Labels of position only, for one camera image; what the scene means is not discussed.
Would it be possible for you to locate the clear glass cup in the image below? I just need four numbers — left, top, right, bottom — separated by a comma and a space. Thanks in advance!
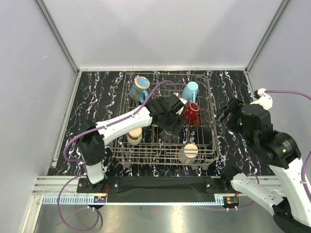
160, 130, 178, 144

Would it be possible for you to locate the red mug cream interior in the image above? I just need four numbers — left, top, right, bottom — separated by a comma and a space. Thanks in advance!
184, 102, 201, 127

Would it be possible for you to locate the light blue mug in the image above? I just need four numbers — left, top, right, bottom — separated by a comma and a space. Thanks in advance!
181, 82, 199, 103

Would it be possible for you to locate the beige paper cup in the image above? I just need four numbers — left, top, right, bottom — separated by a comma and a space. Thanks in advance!
177, 144, 199, 165

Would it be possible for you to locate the steel brown tumbler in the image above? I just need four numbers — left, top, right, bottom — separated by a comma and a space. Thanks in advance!
127, 128, 142, 145

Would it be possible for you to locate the blue butterfly mug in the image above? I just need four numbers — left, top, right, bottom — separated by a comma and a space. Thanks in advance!
130, 76, 150, 103

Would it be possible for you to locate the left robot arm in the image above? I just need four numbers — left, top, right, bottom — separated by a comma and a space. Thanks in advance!
77, 94, 187, 193

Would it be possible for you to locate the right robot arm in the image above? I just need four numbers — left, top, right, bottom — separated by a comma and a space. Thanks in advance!
217, 98, 311, 233

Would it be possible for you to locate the grey wire dish rack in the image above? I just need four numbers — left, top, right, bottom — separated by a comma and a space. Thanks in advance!
109, 72, 220, 169

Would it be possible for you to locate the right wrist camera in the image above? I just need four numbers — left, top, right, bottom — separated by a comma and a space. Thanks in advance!
250, 88, 273, 110

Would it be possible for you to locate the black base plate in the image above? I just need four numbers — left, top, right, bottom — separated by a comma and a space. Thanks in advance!
77, 176, 236, 194

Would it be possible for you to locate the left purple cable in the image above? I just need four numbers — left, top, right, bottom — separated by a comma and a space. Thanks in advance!
57, 81, 180, 231

